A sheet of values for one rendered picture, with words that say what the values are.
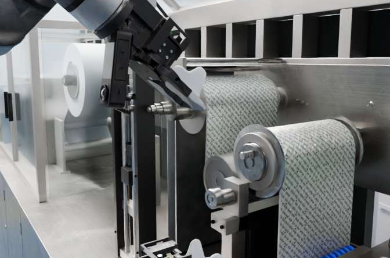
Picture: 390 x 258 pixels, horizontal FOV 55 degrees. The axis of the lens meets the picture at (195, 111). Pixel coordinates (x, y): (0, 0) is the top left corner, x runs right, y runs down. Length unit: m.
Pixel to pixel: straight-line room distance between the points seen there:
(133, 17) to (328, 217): 0.58
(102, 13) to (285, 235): 0.53
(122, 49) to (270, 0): 0.72
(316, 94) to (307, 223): 0.38
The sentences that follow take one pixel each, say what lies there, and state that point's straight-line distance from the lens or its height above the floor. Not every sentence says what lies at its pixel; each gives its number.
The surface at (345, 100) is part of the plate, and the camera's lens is 1.02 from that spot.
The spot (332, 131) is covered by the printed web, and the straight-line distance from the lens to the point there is 0.87.
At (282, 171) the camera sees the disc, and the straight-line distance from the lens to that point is 0.73.
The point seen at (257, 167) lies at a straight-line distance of 0.74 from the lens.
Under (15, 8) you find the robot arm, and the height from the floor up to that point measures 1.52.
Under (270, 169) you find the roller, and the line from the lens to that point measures 0.73.
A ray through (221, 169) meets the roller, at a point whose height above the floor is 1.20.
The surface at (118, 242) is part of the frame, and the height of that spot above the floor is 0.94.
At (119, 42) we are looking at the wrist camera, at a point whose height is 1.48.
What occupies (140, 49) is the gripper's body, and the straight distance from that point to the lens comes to 0.57.
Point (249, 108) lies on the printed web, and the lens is 0.98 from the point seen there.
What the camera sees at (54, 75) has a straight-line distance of 1.56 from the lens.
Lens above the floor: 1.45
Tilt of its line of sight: 8 degrees down
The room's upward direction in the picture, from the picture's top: straight up
